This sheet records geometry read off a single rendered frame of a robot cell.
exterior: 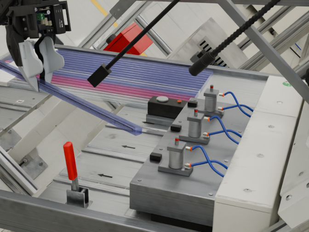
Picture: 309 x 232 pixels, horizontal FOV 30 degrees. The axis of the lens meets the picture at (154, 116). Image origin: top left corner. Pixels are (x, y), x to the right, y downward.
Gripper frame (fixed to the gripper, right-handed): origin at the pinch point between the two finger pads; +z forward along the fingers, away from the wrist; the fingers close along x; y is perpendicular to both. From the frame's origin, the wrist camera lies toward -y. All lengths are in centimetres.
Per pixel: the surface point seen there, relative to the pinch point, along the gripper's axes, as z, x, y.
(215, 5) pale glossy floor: 13, 337, -222
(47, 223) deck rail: 18.9, -12.1, 14.3
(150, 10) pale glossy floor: 6, 230, -195
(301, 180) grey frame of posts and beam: 11, 2, 51
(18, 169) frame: 38, 35, -71
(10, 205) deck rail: 16.1, -14.8, 9.1
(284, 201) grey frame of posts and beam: 13, 0, 50
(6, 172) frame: 39, 31, -72
